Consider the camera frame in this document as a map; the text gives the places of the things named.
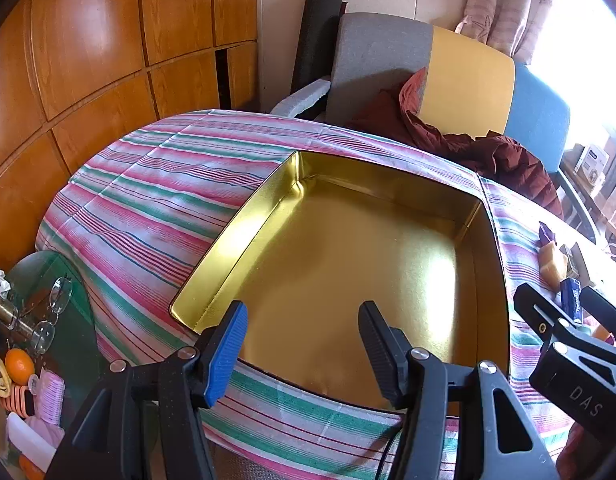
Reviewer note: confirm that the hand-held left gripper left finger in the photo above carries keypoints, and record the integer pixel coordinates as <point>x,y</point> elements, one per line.
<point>227,355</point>

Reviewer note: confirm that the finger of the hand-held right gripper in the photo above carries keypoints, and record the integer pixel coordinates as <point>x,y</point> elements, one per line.
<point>542,315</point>
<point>607,315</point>

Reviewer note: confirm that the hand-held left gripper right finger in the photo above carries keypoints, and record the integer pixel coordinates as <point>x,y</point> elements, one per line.
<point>382,355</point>

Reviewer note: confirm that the blue tissue packet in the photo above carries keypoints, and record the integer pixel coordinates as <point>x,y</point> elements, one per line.
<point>570,300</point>

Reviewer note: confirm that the golden tin box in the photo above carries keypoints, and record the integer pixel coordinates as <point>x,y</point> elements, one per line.
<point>338,260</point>

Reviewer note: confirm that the green glass side table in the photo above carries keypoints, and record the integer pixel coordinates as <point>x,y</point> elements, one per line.
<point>78,340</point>

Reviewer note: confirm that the white carton box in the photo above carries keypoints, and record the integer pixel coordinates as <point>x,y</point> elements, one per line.
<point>590,165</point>

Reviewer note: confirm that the dark red jacket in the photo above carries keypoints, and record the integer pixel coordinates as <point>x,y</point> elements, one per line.
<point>507,160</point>

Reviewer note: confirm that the striped tablecloth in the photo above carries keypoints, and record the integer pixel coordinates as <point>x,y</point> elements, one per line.
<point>138,210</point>

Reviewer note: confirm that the eyeglasses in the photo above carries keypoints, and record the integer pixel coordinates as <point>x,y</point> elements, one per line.
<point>58,292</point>

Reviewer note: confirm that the orange black striped object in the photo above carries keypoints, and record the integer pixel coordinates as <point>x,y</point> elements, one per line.
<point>20,400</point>

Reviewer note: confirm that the white card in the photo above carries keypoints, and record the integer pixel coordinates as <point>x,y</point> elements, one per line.
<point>28,440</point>

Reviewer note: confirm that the brass cylinder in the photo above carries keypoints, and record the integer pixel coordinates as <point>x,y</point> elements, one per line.
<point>3,310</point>

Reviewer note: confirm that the grey yellow blue sofa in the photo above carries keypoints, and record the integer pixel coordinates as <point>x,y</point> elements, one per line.
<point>467,75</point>

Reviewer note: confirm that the pale patterned curtain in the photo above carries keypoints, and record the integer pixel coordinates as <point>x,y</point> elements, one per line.
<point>507,5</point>

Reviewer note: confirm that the wooden wardrobe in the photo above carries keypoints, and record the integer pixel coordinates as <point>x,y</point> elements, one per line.
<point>88,60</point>

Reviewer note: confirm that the black rolled mat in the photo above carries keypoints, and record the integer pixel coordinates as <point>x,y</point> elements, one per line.
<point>313,35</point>

